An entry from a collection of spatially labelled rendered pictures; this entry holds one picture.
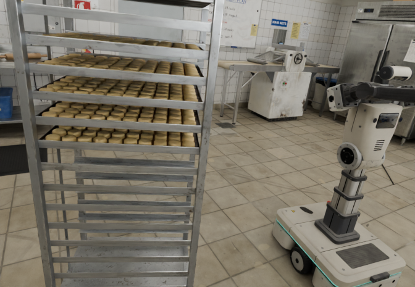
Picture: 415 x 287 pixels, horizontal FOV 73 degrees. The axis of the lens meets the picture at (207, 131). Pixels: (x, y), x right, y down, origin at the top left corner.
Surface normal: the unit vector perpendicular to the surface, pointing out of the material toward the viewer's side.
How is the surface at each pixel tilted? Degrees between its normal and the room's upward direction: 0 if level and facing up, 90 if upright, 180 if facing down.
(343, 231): 90
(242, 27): 90
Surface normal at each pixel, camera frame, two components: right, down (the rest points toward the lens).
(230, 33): 0.48, 0.35
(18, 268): 0.10, -0.93
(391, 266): 0.26, -0.62
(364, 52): -0.87, 0.09
